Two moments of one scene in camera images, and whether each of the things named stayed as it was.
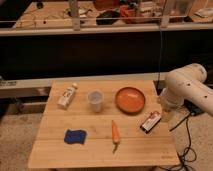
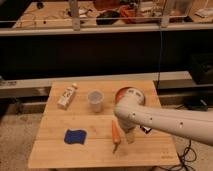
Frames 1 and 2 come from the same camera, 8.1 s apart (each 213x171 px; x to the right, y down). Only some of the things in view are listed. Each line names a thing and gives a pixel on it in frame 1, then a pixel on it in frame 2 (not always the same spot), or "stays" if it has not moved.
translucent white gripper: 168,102 -> 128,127
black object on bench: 107,17 stays
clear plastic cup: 96,100 stays
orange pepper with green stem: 115,136 stays
